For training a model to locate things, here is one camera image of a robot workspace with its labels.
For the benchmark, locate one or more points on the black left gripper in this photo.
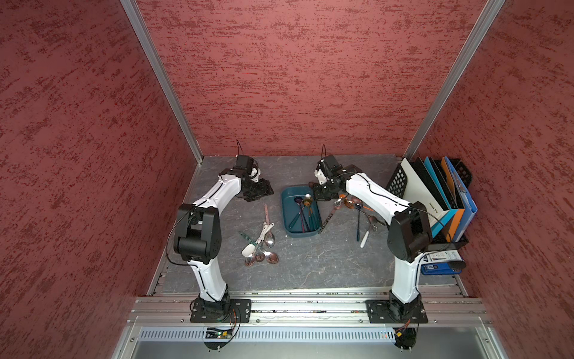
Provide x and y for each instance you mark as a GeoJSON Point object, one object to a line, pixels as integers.
{"type": "Point", "coordinates": [264, 188]}

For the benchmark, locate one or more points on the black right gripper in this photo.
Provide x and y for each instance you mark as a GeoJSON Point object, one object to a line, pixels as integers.
{"type": "Point", "coordinates": [319, 196]}

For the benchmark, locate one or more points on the silver spoon patterned handle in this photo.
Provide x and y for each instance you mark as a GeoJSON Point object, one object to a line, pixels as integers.
{"type": "Point", "coordinates": [336, 206]}

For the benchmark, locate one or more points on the gold spoon green handle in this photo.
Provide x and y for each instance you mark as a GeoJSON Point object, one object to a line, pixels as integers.
{"type": "Point", "coordinates": [307, 202]}
{"type": "Point", "coordinates": [295, 219]}

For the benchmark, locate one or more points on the purple metal spoon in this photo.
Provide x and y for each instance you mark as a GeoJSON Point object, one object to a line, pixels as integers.
{"type": "Point", "coordinates": [302, 213]}

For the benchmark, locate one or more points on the gold spoon white handle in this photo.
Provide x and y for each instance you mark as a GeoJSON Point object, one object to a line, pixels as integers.
{"type": "Point", "coordinates": [373, 228]}

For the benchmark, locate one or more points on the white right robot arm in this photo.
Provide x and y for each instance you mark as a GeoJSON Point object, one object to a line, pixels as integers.
{"type": "Point", "coordinates": [384, 203]}

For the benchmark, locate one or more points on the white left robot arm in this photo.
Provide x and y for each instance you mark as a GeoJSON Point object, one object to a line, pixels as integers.
{"type": "Point", "coordinates": [198, 236]}

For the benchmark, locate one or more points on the orange plastic spoon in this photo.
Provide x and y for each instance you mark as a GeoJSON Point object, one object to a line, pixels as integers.
{"type": "Point", "coordinates": [350, 201]}

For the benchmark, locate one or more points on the teal plastic storage box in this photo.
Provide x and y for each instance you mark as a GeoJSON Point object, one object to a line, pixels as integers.
{"type": "Point", "coordinates": [290, 210]}

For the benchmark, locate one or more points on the blue box under rack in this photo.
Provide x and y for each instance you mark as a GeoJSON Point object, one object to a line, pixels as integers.
{"type": "Point", "coordinates": [444, 268]}

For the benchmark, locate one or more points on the black mesh file rack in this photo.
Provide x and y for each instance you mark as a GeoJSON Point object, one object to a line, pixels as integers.
{"type": "Point", "coordinates": [408, 232]}

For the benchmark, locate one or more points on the white folder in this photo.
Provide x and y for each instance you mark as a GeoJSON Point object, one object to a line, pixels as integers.
{"type": "Point", "coordinates": [417, 191]}

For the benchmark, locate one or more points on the teal folder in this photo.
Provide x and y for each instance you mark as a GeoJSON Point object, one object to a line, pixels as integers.
{"type": "Point", "coordinates": [437, 175]}

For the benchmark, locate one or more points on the orange folder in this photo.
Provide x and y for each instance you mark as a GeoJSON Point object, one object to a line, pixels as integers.
{"type": "Point", "coordinates": [457, 208]}

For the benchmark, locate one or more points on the blue binder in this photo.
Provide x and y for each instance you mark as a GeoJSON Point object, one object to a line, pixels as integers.
{"type": "Point", "coordinates": [469, 205]}

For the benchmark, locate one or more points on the pink riveted spoon handle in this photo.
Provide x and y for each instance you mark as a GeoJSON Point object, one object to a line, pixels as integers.
{"type": "Point", "coordinates": [267, 219]}

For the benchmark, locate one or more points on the green patterned spoon handle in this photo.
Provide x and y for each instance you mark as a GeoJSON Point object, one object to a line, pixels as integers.
{"type": "Point", "coordinates": [251, 242]}

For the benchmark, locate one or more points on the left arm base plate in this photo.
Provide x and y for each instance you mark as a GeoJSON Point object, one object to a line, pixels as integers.
{"type": "Point", "coordinates": [228, 310]}

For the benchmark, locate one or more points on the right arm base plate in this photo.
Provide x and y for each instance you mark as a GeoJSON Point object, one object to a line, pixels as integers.
{"type": "Point", "coordinates": [396, 312]}

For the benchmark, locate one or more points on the aluminium front rail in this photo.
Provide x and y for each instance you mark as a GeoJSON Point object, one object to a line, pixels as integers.
{"type": "Point", "coordinates": [349, 310]}

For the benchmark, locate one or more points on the left aluminium corner post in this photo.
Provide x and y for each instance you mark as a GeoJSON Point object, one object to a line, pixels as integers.
{"type": "Point", "coordinates": [142, 33]}

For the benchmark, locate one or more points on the aluminium corner post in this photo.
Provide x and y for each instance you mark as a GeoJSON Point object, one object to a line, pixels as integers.
{"type": "Point", "coordinates": [142, 33]}
{"type": "Point", "coordinates": [480, 29]}

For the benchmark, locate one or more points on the right aluminium corner post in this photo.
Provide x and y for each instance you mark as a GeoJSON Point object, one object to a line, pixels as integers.
{"type": "Point", "coordinates": [480, 29]}

